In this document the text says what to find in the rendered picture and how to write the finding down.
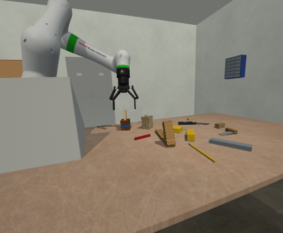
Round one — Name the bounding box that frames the try square with wooden stock and grey blade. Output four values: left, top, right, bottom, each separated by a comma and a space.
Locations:
219, 128, 237, 136

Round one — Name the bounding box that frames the yellow square box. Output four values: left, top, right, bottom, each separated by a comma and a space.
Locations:
173, 126, 183, 133

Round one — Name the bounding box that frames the yellow rectangular block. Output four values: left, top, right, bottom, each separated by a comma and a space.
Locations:
186, 129, 195, 142

